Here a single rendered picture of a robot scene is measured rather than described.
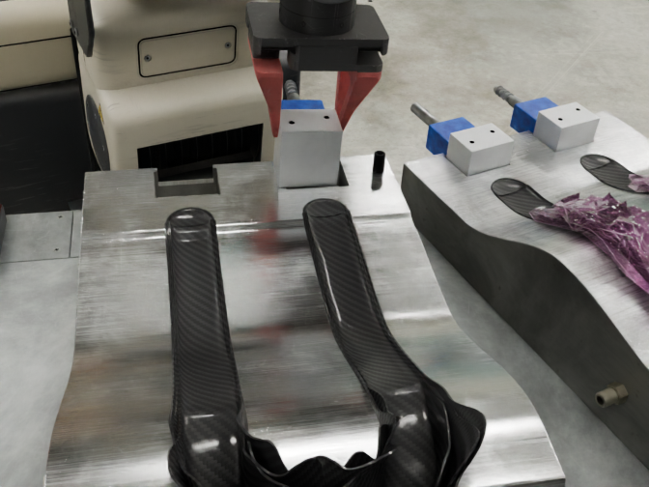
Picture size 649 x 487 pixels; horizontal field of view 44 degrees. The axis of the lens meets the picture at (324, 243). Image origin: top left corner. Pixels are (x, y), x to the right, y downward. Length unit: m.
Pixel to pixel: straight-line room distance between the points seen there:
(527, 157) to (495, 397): 0.40
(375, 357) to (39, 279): 0.34
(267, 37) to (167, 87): 0.42
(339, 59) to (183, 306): 0.21
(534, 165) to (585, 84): 2.16
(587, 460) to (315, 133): 0.32
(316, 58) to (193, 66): 0.42
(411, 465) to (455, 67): 2.52
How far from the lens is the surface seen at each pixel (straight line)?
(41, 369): 0.67
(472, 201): 0.75
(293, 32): 0.61
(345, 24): 0.62
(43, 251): 0.78
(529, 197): 0.78
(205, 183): 0.71
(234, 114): 1.02
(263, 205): 0.66
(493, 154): 0.79
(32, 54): 1.25
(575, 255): 0.64
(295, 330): 0.56
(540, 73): 2.98
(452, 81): 2.83
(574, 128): 0.84
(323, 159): 0.67
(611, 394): 0.62
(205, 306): 0.58
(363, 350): 0.55
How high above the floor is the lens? 1.28
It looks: 39 degrees down
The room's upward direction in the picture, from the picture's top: 4 degrees clockwise
